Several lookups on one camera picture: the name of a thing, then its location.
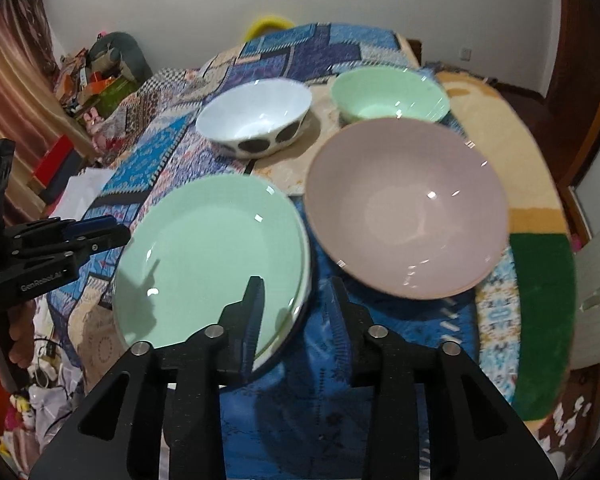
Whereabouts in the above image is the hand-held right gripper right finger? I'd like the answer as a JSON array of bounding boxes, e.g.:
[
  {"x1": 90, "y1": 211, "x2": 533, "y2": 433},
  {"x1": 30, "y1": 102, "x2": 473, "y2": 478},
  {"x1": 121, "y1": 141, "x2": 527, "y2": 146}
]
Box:
[{"x1": 327, "y1": 276, "x2": 551, "y2": 480}]

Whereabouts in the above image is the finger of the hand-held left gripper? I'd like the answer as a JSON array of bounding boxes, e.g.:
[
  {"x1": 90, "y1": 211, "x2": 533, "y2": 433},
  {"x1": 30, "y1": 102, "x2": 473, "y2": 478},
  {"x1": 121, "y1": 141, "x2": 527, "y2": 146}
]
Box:
[
  {"x1": 10, "y1": 214, "x2": 118, "y2": 251},
  {"x1": 22, "y1": 225, "x2": 131, "y2": 264}
]

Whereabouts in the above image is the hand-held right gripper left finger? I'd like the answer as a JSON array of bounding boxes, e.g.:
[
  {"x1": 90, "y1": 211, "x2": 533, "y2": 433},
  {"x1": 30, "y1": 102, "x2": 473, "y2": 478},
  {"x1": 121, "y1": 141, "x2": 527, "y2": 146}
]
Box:
[{"x1": 27, "y1": 275, "x2": 266, "y2": 480}]

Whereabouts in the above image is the green plate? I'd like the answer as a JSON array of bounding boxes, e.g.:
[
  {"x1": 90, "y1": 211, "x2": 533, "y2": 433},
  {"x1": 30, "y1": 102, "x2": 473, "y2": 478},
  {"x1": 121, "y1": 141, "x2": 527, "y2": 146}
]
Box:
[{"x1": 112, "y1": 174, "x2": 312, "y2": 363}]

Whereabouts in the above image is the pink bowl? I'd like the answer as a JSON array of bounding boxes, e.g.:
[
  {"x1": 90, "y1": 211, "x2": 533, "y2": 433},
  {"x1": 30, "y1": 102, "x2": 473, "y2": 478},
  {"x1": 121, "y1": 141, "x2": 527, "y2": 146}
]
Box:
[{"x1": 305, "y1": 119, "x2": 510, "y2": 298}]

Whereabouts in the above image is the white bowl with black dots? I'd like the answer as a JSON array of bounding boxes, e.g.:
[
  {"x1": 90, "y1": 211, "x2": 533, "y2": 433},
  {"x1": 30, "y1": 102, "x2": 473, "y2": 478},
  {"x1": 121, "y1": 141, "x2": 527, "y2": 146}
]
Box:
[{"x1": 196, "y1": 79, "x2": 312, "y2": 158}]

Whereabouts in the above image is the green bowl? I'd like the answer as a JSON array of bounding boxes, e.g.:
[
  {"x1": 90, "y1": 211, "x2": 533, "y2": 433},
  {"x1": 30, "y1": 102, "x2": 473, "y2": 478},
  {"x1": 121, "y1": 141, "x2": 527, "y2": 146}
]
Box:
[{"x1": 330, "y1": 67, "x2": 451, "y2": 126}]

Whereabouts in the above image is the person's left hand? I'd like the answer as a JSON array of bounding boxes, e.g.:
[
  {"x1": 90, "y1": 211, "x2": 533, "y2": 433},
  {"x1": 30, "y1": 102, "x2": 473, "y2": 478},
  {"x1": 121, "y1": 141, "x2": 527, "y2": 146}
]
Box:
[{"x1": 7, "y1": 302, "x2": 37, "y2": 368}]

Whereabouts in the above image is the white cloth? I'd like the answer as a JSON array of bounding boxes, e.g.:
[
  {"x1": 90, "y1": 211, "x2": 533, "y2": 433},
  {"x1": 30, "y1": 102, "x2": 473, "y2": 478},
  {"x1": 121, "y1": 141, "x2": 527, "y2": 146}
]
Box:
[{"x1": 55, "y1": 167, "x2": 116, "y2": 221}]

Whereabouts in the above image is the red box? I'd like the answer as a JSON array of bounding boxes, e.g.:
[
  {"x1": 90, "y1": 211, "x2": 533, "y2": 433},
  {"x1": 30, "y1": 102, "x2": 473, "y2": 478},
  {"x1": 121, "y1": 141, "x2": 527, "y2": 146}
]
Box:
[{"x1": 32, "y1": 135, "x2": 76, "y2": 188}]

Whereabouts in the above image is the pink rabbit toy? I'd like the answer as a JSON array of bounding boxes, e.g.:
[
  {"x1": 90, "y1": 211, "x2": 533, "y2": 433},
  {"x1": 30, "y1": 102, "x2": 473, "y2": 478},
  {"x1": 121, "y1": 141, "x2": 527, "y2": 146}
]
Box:
[{"x1": 82, "y1": 107, "x2": 106, "y2": 133}]

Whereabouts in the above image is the patchwork printed blanket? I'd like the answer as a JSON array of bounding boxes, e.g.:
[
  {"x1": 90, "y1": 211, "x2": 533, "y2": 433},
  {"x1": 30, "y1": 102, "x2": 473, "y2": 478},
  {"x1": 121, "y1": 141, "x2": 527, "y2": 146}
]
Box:
[{"x1": 45, "y1": 22, "x2": 521, "y2": 480}]

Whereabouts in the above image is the white plastic bag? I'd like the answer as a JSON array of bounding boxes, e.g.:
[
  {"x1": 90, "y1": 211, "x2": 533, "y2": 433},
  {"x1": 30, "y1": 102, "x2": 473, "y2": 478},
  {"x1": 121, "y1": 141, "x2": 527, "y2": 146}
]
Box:
[{"x1": 30, "y1": 375, "x2": 81, "y2": 441}]

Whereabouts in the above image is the green storage box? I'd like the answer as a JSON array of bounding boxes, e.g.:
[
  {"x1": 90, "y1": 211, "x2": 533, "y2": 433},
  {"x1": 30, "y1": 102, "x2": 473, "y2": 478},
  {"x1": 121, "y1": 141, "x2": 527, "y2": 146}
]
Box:
[{"x1": 97, "y1": 77, "x2": 138, "y2": 106}]

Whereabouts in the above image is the pile of boxes and toys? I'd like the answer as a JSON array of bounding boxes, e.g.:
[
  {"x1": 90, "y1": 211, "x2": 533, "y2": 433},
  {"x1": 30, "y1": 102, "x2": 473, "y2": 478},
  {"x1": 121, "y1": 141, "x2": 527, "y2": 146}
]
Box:
[{"x1": 55, "y1": 47, "x2": 111, "y2": 111}]

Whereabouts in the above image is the striped brown curtain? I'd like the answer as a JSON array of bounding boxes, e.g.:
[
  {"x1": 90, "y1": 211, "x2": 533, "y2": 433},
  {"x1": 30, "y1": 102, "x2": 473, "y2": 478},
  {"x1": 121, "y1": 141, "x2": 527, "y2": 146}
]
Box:
[{"x1": 0, "y1": 0, "x2": 101, "y2": 231}]

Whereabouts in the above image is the beige and green fleece blanket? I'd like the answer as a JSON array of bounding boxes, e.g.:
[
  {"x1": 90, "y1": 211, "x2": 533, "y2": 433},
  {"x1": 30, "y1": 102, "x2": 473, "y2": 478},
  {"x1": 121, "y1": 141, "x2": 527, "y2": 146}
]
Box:
[{"x1": 395, "y1": 35, "x2": 578, "y2": 431}]

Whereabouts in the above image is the brown floral rug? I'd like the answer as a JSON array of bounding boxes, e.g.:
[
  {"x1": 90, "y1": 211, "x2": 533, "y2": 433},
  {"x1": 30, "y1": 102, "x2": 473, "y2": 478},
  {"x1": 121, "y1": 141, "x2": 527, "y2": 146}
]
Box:
[{"x1": 530, "y1": 365, "x2": 600, "y2": 461}]

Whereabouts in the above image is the yellow foam tube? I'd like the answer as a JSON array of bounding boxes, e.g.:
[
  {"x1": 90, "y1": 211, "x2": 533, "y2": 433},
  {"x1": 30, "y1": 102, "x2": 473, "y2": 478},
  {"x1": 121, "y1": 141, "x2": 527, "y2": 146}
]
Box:
[{"x1": 245, "y1": 16, "x2": 293, "y2": 41}]

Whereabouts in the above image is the wooden door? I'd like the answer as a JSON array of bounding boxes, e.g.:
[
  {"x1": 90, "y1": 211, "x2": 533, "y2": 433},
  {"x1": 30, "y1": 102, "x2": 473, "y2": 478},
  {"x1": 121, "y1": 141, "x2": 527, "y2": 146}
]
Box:
[{"x1": 545, "y1": 0, "x2": 600, "y2": 186}]

